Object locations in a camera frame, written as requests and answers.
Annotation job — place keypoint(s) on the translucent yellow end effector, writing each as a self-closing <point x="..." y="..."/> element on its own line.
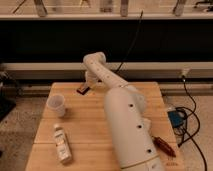
<point x="90" y="83"/>

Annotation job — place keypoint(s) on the black brown eraser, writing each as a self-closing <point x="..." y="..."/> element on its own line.
<point x="83" y="89"/>

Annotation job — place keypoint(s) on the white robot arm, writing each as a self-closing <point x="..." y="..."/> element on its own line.
<point x="123" y="106"/>

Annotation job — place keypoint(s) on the translucent plastic cup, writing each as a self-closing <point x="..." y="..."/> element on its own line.
<point x="56" y="103"/>

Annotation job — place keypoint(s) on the white small box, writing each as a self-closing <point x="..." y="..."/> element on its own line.
<point x="147" y="124"/>

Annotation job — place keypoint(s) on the white lotion bottle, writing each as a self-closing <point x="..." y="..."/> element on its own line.
<point x="62" y="145"/>

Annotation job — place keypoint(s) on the blue device on floor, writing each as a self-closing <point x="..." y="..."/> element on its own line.
<point x="176" y="119"/>

